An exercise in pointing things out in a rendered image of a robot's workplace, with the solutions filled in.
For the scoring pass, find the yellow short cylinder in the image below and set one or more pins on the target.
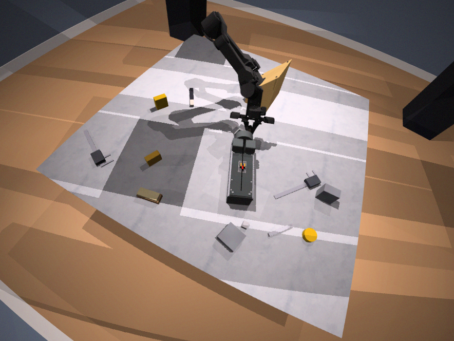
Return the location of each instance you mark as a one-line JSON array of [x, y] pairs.
[[309, 235]]

